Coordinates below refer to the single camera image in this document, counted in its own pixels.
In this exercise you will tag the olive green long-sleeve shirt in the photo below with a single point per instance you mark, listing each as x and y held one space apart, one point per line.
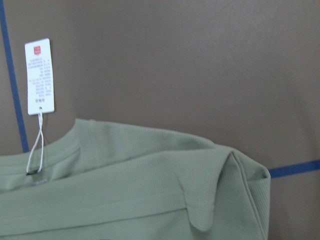
112 181

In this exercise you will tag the white paper price tag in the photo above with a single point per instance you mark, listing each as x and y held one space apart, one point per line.
40 92

